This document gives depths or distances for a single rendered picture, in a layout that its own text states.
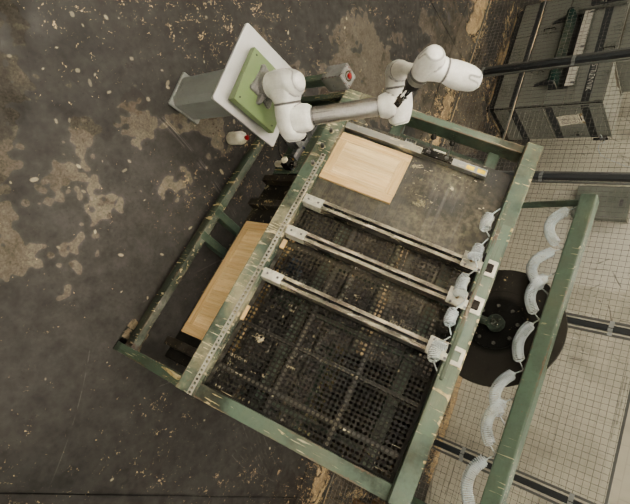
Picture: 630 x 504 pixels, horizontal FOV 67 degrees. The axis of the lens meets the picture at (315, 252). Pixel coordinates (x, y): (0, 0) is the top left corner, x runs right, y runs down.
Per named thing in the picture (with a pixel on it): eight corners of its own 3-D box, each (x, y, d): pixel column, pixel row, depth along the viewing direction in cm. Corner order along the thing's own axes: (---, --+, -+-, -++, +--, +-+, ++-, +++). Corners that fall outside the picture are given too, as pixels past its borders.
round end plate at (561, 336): (457, 258, 336) (582, 277, 283) (459, 262, 340) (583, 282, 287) (415, 361, 311) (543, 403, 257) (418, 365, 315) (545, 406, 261)
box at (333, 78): (326, 65, 315) (347, 62, 303) (335, 79, 323) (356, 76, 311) (319, 78, 312) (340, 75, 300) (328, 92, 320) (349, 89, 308)
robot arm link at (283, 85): (279, 69, 275) (307, 63, 261) (284, 102, 280) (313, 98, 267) (259, 71, 263) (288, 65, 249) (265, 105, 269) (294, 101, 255)
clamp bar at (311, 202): (308, 196, 300) (305, 175, 278) (494, 269, 272) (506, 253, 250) (301, 209, 296) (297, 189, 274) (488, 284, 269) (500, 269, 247)
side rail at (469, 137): (362, 103, 332) (363, 92, 322) (519, 156, 307) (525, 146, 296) (359, 110, 330) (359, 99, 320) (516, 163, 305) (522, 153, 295)
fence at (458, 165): (347, 125, 319) (347, 121, 315) (486, 173, 297) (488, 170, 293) (344, 130, 317) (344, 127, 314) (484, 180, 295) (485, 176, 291)
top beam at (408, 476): (522, 150, 301) (528, 140, 292) (538, 155, 299) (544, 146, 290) (385, 501, 231) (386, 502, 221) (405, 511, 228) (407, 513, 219)
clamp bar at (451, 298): (292, 226, 292) (287, 208, 270) (480, 305, 264) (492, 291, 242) (284, 240, 289) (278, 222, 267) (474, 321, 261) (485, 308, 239)
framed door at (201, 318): (248, 222, 348) (246, 220, 346) (301, 229, 311) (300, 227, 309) (183, 332, 319) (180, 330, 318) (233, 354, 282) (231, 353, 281)
